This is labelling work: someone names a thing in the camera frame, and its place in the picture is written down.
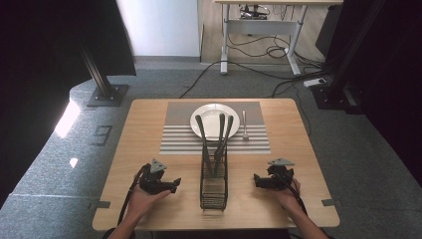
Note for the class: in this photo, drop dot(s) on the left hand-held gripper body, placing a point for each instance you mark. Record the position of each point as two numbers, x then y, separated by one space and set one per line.
151 181

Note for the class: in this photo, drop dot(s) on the white power strip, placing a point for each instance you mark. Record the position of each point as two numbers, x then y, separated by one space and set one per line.
314 82

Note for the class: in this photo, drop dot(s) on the person's left hand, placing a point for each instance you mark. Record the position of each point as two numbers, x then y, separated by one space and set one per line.
141 202

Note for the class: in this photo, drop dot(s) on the silver fork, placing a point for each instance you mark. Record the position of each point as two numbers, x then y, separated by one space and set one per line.
245 126

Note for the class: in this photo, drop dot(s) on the grey tape strip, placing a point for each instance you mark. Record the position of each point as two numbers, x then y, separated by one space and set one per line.
328 202
103 204

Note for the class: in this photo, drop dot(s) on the black curtain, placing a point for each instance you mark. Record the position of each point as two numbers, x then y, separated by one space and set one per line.
394 83
43 66

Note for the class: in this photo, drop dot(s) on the white height-adjustable desk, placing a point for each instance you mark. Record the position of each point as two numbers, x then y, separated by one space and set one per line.
262 26

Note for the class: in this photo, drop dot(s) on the grey floor outlet cover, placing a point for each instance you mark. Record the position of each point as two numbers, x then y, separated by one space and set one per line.
102 135

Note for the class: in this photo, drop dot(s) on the white round plate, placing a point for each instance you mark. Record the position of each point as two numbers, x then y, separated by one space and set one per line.
210 119

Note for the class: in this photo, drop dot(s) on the white wall panel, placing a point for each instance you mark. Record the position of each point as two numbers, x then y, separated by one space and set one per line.
159 26

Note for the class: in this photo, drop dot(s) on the black metal stand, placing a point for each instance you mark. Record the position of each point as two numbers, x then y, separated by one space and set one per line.
103 83
335 89

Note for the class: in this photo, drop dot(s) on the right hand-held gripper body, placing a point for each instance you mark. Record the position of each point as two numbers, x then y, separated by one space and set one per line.
280 174

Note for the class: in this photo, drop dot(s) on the person's right hand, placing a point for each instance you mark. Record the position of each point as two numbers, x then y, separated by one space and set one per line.
292 197

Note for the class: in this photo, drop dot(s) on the grey striped placemat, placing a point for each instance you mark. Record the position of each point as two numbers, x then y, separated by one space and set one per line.
179 139

